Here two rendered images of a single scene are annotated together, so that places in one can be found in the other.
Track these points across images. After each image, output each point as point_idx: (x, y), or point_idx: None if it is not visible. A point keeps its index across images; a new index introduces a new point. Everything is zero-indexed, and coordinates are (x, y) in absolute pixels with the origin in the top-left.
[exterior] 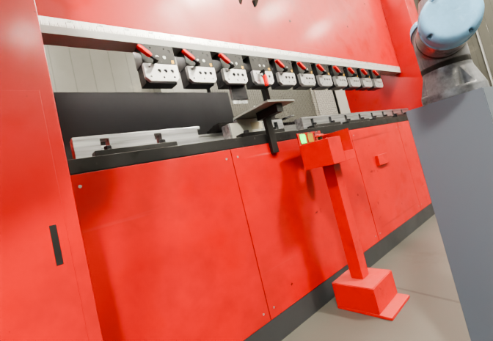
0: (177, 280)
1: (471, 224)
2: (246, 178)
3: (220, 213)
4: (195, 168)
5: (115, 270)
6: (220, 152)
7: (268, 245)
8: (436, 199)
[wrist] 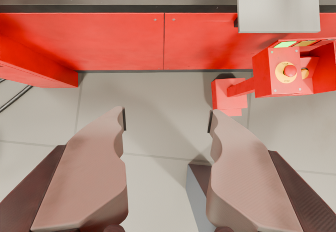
0: (95, 55)
1: (198, 202)
2: (177, 32)
3: (135, 43)
4: (108, 21)
5: (47, 48)
6: (147, 14)
7: (179, 57)
8: (202, 194)
